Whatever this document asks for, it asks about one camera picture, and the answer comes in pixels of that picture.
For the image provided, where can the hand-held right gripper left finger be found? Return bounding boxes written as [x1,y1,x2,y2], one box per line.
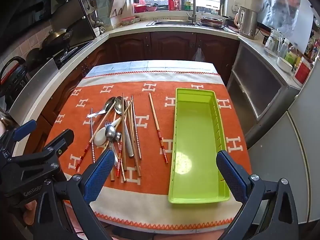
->
[34,149,115,240]

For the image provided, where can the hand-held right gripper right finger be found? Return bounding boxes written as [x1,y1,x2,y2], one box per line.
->
[215,150,299,240]

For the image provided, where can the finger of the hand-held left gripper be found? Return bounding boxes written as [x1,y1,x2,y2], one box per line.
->
[37,129,75,159]
[5,119,37,143]

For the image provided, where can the thin metal chopstick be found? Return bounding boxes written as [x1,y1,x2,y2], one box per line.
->
[91,107,96,164]

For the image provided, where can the white ceramic spoon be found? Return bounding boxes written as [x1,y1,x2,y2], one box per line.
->
[94,117,123,146]

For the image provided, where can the dark brown bamboo chopstick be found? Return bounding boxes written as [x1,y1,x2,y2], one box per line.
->
[127,100,142,178]
[100,101,134,155]

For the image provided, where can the small metal spoon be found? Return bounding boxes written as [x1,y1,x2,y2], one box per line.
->
[105,125,119,167]
[114,132,123,155]

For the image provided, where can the green plastic utensil tray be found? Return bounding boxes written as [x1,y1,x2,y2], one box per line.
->
[168,87,231,204]

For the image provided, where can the large metal spoon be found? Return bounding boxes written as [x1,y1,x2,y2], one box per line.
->
[87,96,118,119]
[114,96,135,158]

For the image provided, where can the hanging kitchen utensils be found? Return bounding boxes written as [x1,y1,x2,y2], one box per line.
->
[81,0,104,28]

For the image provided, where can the person's left hand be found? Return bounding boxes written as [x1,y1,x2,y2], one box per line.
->
[24,200,38,220]

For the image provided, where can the stainless steel stove guard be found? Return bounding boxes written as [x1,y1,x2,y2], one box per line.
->
[9,57,60,119]

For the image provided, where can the orange patterned blanket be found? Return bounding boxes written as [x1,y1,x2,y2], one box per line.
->
[45,69,253,230]

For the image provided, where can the grey refrigerator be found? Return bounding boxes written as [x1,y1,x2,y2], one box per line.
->
[246,57,320,224]

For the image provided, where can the dark cooking pot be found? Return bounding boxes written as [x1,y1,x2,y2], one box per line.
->
[25,47,49,72]

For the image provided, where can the black gas stove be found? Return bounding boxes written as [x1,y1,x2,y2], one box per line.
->
[51,40,94,70]

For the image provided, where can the dark wok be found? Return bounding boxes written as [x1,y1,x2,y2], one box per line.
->
[41,27,74,50]

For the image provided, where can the white cup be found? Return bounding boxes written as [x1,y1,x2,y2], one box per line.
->
[92,26,107,38]

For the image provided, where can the black range hood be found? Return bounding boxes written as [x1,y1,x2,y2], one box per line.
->
[5,0,54,28]

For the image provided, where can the stainless steel backsplash panel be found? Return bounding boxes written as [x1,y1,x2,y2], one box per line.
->
[51,0,97,48]

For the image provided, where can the white bowl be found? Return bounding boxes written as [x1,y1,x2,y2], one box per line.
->
[276,56,293,73]

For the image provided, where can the hanging clear plastic bag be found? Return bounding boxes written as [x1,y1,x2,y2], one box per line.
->
[192,47,207,63]

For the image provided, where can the red box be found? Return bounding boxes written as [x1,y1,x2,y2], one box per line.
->
[292,56,313,85]

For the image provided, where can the green label bottle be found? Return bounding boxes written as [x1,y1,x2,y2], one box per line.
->
[285,44,299,65]

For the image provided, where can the white kitchen countertop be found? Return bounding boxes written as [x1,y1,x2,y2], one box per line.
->
[10,17,303,155]

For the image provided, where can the pink food tray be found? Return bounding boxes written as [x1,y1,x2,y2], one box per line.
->
[120,16,142,26]

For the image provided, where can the clear plastic bottle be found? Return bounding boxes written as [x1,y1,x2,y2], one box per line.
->
[279,38,290,58]

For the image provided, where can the glass jar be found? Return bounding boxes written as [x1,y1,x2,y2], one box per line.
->
[264,29,282,57]

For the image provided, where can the dark wooden base cabinets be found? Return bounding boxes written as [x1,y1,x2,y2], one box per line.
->
[40,31,240,125]

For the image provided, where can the leaning cutting board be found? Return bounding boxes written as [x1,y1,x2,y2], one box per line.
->
[109,0,134,28]

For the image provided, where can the pink basin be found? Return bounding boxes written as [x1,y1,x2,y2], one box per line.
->
[133,2,158,13]

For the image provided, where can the stainless steel electric kettle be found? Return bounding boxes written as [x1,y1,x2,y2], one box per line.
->
[234,6,259,40]

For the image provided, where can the stacked dirty dishes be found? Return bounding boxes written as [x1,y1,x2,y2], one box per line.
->
[199,16,234,29]

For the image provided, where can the stainless steel sink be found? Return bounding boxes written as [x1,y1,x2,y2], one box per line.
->
[146,19,198,27]

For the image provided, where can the metal kitchen faucet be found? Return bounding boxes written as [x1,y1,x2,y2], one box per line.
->
[182,0,198,23]

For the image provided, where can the translucent plastic sheet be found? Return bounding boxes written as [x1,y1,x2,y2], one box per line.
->
[257,0,315,53]

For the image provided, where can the black cooker with handle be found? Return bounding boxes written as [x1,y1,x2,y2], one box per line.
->
[0,56,29,100]

